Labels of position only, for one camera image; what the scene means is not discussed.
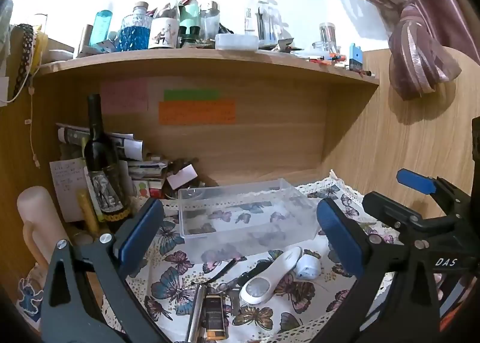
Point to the stack of small boxes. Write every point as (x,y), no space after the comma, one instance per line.
(148,176)

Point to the pale pink pitcher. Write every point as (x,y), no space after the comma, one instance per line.
(39,215)

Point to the black and gold lighter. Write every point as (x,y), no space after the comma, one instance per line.
(216,315)

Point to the flat white plastic container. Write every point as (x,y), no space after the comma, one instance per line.
(236,42)

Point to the black lace ribbon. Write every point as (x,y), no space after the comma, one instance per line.
(24,54)

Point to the mauve striped curtain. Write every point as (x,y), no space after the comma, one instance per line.
(416,39)

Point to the dark wine bottle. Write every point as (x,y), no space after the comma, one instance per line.
(99,155)

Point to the teal plastic bottle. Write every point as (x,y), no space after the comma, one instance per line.
(100,29)

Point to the orange marker pen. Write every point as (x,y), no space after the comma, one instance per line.
(335,58)

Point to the blue cartoon sticker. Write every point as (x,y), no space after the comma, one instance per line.
(30,298)

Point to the clear plastic box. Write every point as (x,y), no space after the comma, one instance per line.
(243,215)

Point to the blue faceted glass bottle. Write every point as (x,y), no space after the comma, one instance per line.
(135,33)

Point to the green sticky note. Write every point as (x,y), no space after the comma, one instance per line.
(191,94)

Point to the clear labelled glass bottle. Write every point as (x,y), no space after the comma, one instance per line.
(164,29)

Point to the wooden shelf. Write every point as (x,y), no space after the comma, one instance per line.
(210,61)

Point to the brown pen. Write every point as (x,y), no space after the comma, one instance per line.
(362,73)

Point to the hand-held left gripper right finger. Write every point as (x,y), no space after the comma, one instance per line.
(339,238)

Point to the orange sticky note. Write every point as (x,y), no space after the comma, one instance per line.
(197,112)

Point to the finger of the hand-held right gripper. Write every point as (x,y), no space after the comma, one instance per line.
(414,180)
(390,213)

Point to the green pump bottle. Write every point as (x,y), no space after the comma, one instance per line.
(189,13)

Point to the clear jar of sticks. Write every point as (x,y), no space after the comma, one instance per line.
(327,35)

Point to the toothbrush blister pack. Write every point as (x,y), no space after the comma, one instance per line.
(264,22)

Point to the cardboard tube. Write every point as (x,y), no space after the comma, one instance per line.
(85,39)

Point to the clear jar silver lid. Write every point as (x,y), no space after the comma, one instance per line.
(210,22)

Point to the white paper card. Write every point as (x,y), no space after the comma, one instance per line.
(182,177)

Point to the handwritten paper note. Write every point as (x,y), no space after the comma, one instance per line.
(67,185)

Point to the person's right hand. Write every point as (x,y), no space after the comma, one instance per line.
(441,280)

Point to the blue plastic block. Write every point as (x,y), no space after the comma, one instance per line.
(355,57)

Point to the butterfly print tablecloth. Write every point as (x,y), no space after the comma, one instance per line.
(180,275)

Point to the silver metal cylinder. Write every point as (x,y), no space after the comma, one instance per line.
(195,313)

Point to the white handheld device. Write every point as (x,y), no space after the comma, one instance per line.
(270,275)

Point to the yellow candle stick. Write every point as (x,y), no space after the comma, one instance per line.
(87,211)

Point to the rolled magazine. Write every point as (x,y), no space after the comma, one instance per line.
(123,144)

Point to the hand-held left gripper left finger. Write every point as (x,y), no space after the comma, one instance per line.
(139,237)

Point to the pink sticky note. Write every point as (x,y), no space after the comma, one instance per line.
(123,95)

